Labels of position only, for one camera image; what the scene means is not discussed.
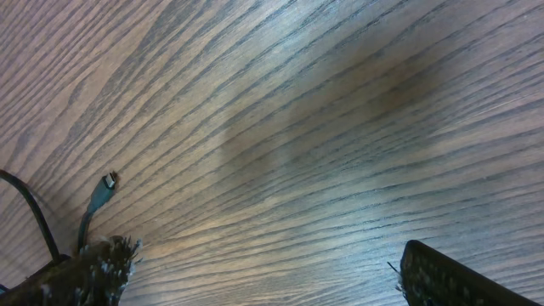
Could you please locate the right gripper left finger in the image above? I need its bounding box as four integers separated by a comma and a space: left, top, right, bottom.
1, 235, 142, 306

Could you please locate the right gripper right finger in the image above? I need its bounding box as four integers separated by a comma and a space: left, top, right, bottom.
397, 240, 539, 306

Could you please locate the black cable bundle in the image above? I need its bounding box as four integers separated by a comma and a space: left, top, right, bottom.
0, 168, 119, 294

